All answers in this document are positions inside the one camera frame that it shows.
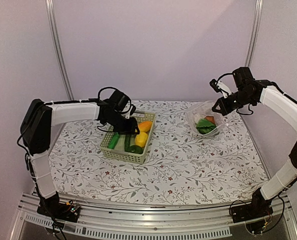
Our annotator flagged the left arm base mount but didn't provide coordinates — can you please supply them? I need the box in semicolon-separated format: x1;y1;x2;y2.
37;198;81;223

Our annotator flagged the yellow lemon toy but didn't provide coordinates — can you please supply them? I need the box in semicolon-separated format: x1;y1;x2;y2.
134;131;149;148

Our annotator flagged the bok choy toy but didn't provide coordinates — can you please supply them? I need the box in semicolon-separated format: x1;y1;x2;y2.
194;116;217;135

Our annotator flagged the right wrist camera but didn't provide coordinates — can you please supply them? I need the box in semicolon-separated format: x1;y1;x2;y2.
209;79;232;98

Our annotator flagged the right aluminium frame post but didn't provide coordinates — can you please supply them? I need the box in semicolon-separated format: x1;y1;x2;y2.
244;0;264;67

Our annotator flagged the floral tablecloth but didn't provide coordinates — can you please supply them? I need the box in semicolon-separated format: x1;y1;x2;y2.
49;101;268;205

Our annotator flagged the left aluminium frame post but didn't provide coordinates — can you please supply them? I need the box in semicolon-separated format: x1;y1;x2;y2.
45;0;74;101

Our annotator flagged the clear zip top bag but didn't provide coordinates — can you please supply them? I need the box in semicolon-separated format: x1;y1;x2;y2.
185;101;228;138

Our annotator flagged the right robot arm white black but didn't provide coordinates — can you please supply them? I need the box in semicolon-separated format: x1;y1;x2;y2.
209;66;297;218

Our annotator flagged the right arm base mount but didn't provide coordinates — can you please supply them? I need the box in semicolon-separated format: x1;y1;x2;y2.
228;199;273;235

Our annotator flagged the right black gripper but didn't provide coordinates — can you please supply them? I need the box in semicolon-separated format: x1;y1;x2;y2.
212;89;255;116

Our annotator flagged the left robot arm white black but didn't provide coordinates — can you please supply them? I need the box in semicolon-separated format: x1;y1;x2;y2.
16;88;140;217

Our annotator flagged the aluminium frame post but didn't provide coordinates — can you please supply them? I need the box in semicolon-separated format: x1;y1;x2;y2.
244;0;264;67
45;0;74;101

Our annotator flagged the brown potato toy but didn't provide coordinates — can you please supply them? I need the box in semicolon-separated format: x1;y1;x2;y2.
205;116;216;125

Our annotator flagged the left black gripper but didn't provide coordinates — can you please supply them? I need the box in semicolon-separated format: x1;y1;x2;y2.
105;112;140;135

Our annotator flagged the aluminium front rail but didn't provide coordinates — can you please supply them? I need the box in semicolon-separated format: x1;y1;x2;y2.
10;193;297;240

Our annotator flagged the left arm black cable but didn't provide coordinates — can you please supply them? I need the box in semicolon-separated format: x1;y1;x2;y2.
96;86;124;106

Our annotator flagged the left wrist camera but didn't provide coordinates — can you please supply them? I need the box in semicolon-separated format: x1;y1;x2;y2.
124;104;136;119

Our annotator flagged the beige perforated plastic basket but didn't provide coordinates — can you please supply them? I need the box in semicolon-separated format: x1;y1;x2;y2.
100;110;156;164

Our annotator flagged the green pepper toy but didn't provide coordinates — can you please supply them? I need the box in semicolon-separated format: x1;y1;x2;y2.
126;145;144;155

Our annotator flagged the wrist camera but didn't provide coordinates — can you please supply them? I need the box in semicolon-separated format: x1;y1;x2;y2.
209;79;232;98
124;104;136;119

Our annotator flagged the green cucumber toy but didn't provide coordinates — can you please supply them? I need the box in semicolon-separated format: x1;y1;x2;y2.
107;132;120;150

